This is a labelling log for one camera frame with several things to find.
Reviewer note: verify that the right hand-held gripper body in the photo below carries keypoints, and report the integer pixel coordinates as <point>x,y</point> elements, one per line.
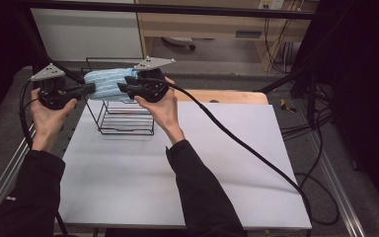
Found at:
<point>151,89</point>

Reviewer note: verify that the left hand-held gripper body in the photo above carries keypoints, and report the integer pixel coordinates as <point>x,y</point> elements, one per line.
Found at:
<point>54,97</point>

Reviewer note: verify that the blue striped towel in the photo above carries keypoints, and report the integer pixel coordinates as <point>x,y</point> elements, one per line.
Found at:
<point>107,84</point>

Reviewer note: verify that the person's left hand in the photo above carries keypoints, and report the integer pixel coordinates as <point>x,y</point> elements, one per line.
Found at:
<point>47,123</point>

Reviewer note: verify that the person's right hand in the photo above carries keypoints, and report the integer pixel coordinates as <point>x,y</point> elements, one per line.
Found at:
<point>166,112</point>

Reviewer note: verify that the chair base with caster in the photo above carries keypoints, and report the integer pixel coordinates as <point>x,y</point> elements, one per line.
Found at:
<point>179,41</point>

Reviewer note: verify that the white cabinet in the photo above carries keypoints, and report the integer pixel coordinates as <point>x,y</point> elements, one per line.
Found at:
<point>85,33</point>

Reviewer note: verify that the black curtain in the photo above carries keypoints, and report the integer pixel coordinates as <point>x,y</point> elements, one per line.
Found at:
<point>368,82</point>
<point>0,49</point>

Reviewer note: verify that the wooden board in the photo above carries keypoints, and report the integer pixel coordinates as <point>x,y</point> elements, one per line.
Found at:
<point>230,97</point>

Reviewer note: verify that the yellow tape piece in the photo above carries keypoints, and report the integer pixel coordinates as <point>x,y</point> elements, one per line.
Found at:
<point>288,107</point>

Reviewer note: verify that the black metal frame bar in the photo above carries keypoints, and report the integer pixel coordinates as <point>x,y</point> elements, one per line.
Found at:
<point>177,9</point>

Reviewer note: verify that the aluminium rail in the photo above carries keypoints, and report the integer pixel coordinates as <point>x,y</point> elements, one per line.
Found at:
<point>0,187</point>
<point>339,187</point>

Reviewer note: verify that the white wall socket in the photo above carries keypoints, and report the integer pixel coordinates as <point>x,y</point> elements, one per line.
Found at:
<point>271,4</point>

